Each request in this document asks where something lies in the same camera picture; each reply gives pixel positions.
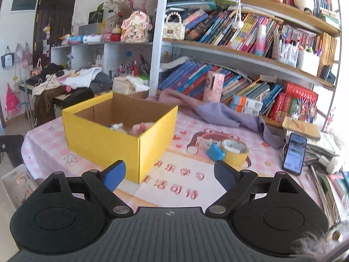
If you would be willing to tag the dark brown door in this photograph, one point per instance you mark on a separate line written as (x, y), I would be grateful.
(54, 11)

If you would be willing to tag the stack of textbooks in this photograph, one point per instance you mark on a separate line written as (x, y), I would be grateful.
(327, 193)

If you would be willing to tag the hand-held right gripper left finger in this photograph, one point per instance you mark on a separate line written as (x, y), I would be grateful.
(114, 176)

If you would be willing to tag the yellow cardboard box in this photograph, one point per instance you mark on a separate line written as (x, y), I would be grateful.
(95, 147)

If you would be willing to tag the grey fluffy fabric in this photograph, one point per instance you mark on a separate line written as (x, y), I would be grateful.
(313, 243)

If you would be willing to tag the purple cloth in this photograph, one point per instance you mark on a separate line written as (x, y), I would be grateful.
(218, 114)

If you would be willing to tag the row of blue books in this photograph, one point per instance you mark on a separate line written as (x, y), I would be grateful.
(188, 77)

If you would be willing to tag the yellow tape roll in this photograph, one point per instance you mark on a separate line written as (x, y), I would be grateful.
(237, 158)

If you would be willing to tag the white floor storage box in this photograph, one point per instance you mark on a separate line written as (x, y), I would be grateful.
(19, 182)

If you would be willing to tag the cup of marker pens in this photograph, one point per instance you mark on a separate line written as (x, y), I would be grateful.
(286, 53)

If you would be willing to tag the blue tissue pack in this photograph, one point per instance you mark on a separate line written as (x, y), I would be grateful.
(75, 39)

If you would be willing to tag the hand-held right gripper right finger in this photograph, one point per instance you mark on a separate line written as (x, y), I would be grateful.
(225, 174)

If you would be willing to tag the red dictionary set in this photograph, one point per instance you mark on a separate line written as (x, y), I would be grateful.
(297, 91)

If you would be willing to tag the white power plug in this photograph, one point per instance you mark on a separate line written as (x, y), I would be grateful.
(331, 163)

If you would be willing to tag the white pen container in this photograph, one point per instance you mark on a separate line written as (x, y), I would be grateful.
(308, 62)

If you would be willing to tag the dark tote bag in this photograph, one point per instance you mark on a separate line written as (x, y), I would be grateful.
(7, 60)

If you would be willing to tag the pink printed tablecloth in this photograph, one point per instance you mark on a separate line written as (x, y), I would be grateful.
(49, 147)

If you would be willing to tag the grey storage box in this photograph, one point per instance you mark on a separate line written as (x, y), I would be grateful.
(91, 29)

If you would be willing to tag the black smartphone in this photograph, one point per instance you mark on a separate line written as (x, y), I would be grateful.
(294, 152)

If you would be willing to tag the pile of clothes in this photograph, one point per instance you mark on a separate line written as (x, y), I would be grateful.
(79, 79)

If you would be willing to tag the small white orange box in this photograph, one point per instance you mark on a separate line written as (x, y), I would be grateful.
(203, 143)

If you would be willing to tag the pink plush pig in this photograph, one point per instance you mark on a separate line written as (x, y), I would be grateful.
(140, 128)

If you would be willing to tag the black keyboard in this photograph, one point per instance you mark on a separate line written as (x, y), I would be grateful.
(73, 97)

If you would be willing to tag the teal flat book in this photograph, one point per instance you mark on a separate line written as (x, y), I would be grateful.
(190, 5)

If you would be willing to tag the panda plush toy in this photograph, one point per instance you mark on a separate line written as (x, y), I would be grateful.
(303, 0)

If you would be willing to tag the white cubby shelf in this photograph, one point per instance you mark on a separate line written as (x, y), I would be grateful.
(81, 54)

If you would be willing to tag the cartoon wall sticker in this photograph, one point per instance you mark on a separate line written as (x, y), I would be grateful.
(330, 121)

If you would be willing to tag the white wooden bookshelf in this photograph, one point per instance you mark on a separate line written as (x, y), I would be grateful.
(158, 32)

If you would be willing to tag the row of thin books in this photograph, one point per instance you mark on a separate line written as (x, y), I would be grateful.
(324, 2)

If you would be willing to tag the stack of loose papers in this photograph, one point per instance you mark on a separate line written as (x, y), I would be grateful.
(324, 144)

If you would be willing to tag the white quilted handbag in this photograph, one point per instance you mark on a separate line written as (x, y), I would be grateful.
(174, 30)

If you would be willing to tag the pink hanging bags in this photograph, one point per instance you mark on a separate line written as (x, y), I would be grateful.
(24, 56)

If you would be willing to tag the blue white spray bottle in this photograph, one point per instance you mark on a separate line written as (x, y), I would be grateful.
(117, 127)

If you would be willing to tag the pink white gradient bottle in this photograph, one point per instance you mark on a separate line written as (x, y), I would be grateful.
(261, 41)

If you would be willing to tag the red round doll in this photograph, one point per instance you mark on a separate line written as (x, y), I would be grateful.
(116, 34)

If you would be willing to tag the white wrapped packet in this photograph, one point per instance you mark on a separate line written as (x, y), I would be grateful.
(92, 38)

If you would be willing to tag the small red bottle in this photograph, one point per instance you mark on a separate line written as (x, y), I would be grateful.
(134, 69)

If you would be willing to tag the small black device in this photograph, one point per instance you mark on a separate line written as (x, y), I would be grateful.
(327, 73)

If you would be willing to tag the pink floral ornament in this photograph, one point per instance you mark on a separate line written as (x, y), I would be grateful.
(135, 27)

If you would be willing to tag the white plastic bag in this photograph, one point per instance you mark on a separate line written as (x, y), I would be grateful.
(128, 84)

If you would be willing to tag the grey wall panel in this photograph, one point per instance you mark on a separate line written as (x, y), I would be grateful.
(24, 5)

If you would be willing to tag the potted dried flowers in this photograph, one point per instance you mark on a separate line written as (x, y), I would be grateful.
(120, 5)

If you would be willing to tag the row of colourful paperbacks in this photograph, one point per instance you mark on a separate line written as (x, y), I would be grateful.
(226, 30)

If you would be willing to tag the row of yellow books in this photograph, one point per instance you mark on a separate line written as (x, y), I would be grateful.
(328, 51)

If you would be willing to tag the brown paper notebook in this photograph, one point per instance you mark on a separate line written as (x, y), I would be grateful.
(302, 127)

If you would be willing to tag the pink cylindrical case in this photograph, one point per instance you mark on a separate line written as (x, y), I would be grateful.
(213, 87)

